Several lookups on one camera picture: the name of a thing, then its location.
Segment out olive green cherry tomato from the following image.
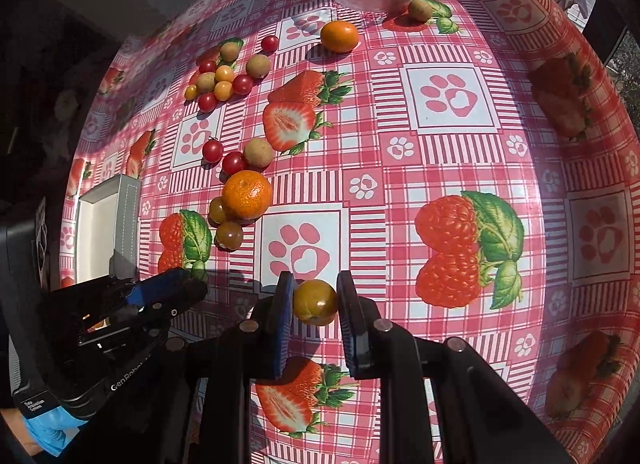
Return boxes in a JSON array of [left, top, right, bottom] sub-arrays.
[[293, 280, 338, 326]]

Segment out blue gloved left hand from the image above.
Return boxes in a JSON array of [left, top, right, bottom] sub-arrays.
[[24, 406, 86, 456]]

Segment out dark olive cherry tomato lower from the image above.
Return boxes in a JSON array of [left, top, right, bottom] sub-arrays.
[[215, 221, 244, 251]]

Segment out dark olive cherry tomato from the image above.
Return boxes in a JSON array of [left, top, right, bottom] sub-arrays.
[[208, 197, 227, 227], [215, 221, 244, 251]]

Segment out white rectangular tray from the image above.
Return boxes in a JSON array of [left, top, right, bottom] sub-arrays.
[[75, 175, 141, 284]]

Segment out dark olive cherry tomato upper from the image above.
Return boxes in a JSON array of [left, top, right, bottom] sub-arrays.
[[208, 197, 227, 227]]

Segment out large textured orange mandarin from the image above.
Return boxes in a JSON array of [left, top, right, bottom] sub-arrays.
[[221, 170, 272, 220]]

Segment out red cherry tomato middle right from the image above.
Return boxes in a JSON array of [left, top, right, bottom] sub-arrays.
[[221, 151, 247, 177]]

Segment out red cherry tomato middle left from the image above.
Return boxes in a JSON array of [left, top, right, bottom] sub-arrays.
[[202, 138, 224, 165]]

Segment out red cherry tomato cluster bottom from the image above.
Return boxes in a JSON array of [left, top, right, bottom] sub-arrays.
[[198, 92, 217, 112]]

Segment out red cherry tomato cluster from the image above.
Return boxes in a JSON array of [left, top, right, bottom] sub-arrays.
[[198, 60, 217, 74], [232, 74, 254, 96], [198, 92, 217, 112]]

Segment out small yellow tomato cluster left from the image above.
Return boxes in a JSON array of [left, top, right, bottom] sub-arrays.
[[183, 84, 198, 101]]

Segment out yellow cherry tomato cluster lower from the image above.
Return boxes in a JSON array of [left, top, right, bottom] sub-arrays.
[[214, 81, 233, 102]]

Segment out yellow cherry tomato cluster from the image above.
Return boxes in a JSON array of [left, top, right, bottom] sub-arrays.
[[215, 65, 235, 82], [214, 81, 233, 102]]

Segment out brown longan cluster centre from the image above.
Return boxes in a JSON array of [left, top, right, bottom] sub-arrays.
[[194, 72, 216, 93]]

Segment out brown longan cluster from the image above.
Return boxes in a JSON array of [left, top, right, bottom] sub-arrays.
[[245, 54, 271, 79], [194, 72, 216, 93], [220, 40, 242, 64]]

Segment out red cherry tomato cluster right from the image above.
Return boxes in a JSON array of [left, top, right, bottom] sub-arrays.
[[232, 74, 254, 96]]

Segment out yellow cherry tomato cluster upper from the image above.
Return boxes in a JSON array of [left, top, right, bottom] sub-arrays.
[[215, 65, 235, 82]]

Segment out red cherry tomato cluster top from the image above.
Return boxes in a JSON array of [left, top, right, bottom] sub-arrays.
[[198, 60, 217, 74]]

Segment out brown longan cluster right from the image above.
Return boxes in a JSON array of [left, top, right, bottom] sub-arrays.
[[245, 54, 271, 79]]

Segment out red checkered fruit tablecloth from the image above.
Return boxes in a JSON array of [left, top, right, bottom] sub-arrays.
[[60, 0, 639, 463]]

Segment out brown longan cluster top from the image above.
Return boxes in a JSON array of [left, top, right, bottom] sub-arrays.
[[220, 40, 242, 64]]

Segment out lone red cherry tomato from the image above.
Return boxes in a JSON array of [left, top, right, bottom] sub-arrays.
[[260, 36, 280, 54]]

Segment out smooth orange mandarin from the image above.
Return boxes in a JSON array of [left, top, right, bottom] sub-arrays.
[[320, 20, 360, 54]]

